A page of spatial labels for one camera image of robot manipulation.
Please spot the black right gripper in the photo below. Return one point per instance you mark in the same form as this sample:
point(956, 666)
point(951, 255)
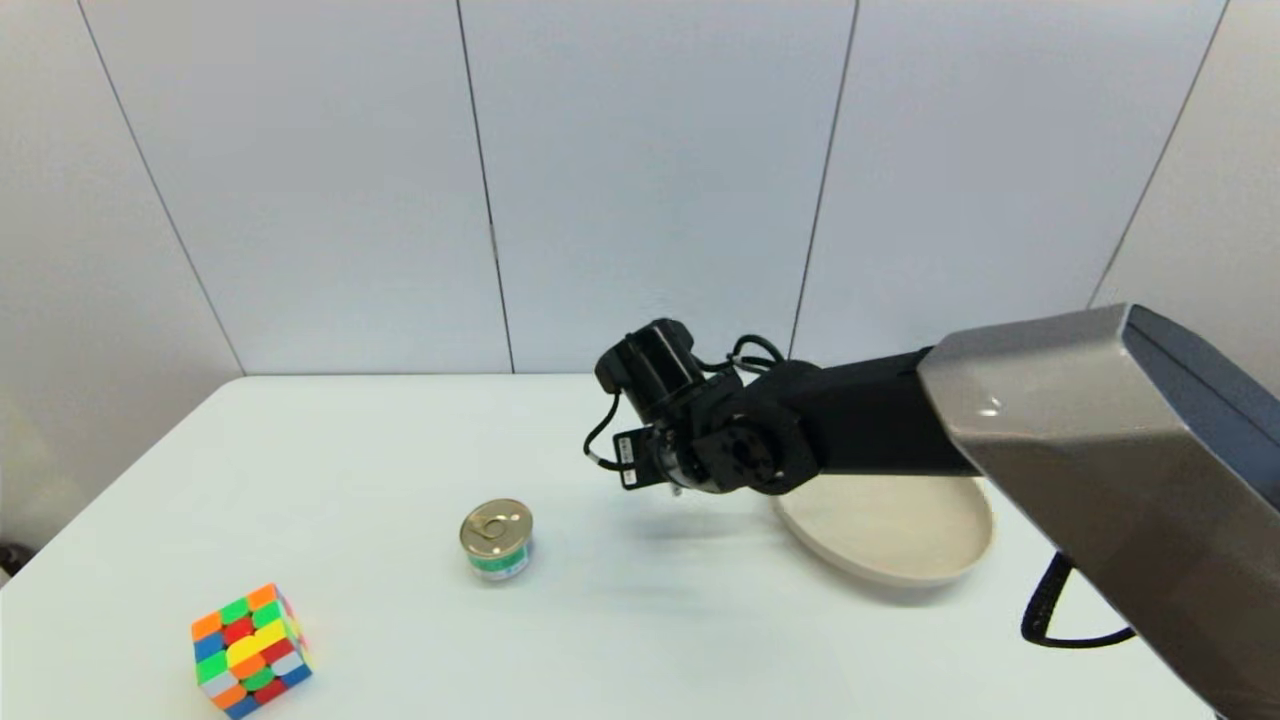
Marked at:
point(655, 460)

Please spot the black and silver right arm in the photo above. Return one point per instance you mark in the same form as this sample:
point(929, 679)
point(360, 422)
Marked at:
point(1080, 440)

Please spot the dark object on floor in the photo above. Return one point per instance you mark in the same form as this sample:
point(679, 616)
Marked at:
point(8, 557)

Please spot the small tin can green label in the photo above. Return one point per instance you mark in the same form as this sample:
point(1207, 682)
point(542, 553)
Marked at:
point(497, 541)

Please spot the beige round plate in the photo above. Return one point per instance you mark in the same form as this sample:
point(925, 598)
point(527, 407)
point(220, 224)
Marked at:
point(890, 530)

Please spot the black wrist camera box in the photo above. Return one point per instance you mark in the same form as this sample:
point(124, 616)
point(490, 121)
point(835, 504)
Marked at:
point(650, 370)

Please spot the colourful puzzle cube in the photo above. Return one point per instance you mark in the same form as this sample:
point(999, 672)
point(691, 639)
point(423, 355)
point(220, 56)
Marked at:
point(250, 652)

